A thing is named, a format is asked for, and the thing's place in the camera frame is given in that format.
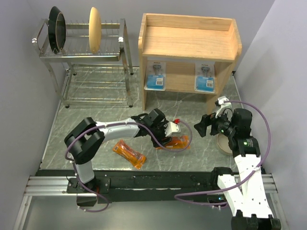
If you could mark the aluminium frame rail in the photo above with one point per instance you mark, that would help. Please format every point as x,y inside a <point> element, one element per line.
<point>58,185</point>

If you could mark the metal dish rack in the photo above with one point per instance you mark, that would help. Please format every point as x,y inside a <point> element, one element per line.
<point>82,78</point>

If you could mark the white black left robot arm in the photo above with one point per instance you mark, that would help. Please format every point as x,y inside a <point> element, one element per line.
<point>86,138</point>

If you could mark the wooden two-tier shelf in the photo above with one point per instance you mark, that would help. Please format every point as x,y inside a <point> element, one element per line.
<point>183,39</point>

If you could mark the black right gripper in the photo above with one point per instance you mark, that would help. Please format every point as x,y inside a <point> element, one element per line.
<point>201,126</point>

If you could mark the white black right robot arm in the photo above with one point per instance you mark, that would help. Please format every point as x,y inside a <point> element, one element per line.
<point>248,201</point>

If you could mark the black plate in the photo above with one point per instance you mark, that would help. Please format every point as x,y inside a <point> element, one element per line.
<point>56,30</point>

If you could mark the blue razor blister pack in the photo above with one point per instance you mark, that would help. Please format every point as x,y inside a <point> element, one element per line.
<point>155,78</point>
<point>204,78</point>

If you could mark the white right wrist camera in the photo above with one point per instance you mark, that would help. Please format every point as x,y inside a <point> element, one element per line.
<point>222,103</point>

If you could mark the beige wooden plate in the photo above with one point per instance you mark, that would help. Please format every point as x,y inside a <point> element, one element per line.
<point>94,30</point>

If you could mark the beige ceramic bowl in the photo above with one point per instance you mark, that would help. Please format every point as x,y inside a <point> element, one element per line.
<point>223,145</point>

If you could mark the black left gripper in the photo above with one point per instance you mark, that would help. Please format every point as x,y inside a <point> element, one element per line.
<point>167,140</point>

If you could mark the orange razor pack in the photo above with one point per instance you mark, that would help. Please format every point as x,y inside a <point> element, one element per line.
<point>176,145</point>
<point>135,158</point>

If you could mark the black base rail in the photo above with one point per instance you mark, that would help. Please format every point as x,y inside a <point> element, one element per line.
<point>122,186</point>

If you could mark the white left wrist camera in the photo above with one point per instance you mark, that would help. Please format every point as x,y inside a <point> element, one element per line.
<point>172,128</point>

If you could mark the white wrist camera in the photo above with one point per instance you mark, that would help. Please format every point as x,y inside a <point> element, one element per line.
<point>222,103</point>
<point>172,128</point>

